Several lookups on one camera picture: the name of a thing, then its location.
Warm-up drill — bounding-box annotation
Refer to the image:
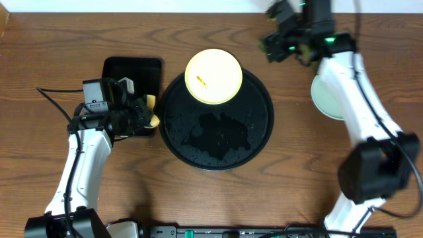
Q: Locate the light green plate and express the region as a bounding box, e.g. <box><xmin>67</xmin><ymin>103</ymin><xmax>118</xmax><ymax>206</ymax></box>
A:
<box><xmin>311</xmin><ymin>75</ymin><xmax>343</xmax><ymax>121</ymax></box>

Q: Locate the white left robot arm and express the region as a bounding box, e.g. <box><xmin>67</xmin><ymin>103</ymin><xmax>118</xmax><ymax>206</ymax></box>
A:
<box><xmin>24</xmin><ymin>77</ymin><xmax>159</xmax><ymax>237</ymax></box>

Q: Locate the yellow plate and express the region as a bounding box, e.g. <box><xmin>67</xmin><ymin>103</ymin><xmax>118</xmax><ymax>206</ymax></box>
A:
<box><xmin>184</xmin><ymin>49</ymin><xmax>243</xmax><ymax>104</ymax></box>

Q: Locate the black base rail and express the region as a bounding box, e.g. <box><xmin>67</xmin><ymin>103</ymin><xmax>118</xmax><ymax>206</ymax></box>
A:
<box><xmin>108</xmin><ymin>218</ymin><xmax>397</xmax><ymax>238</ymax></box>

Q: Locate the black round tray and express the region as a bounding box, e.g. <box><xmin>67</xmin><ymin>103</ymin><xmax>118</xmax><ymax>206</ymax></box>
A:
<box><xmin>158</xmin><ymin>69</ymin><xmax>274</xmax><ymax>171</ymax></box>

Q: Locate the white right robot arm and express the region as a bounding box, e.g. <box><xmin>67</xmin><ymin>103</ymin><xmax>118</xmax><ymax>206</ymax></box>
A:
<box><xmin>259</xmin><ymin>30</ymin><xmax>422</xmax><ymax>237</ymax></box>

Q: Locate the black rectangular tray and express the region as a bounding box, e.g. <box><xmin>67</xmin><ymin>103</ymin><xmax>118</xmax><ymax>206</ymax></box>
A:
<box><xmin>101</xmin><ymin>56</ymin><xmax>162</xmax><ymax>138</ymax></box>

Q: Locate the green and yellow sponge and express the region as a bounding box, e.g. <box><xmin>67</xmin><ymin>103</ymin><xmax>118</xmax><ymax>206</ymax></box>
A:
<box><xmin>144</xmin><ymin>95</ymin><xmax>160</xmax><ymax>129</ymax></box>

